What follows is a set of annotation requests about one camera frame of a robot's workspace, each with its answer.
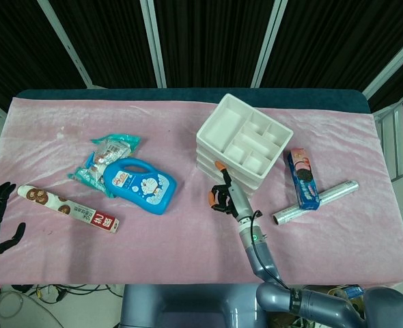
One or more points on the pink velvet cloth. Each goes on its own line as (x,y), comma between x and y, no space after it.
(174,246)

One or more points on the silver wrap roll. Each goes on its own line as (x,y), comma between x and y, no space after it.
(338,192)

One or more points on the long cookie-print paper box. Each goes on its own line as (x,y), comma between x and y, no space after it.
(65,206)

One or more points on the small blue packet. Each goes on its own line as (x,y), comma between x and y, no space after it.
(355,291)

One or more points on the grey-blue robot torso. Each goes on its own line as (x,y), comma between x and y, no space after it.
(188,307)

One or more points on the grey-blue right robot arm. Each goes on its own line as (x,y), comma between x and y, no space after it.
(261,254)

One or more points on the clear plastic bag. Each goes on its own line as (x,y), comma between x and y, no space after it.
(13,311)

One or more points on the teal snack bag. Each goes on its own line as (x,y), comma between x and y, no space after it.
(100,157)

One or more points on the blue pink cookie box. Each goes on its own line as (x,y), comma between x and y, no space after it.
(304,177)

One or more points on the black folding partition panel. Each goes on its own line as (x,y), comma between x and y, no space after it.
(102,41)
(331,41)
(20,44)
(215,41)

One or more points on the white plastic drawer cabinet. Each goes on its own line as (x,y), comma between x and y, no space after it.
(246,136)

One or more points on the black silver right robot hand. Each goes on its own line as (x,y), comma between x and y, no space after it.
(240,203)

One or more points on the white metal rack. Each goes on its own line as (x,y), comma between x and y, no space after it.
(391,136)

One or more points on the tape roll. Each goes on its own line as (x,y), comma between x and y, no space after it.
(334,292)

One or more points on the dark teal table pad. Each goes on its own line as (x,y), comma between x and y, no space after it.
(174,93)

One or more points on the blue cartoon detergent bottle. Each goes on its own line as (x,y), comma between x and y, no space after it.
(143,186)

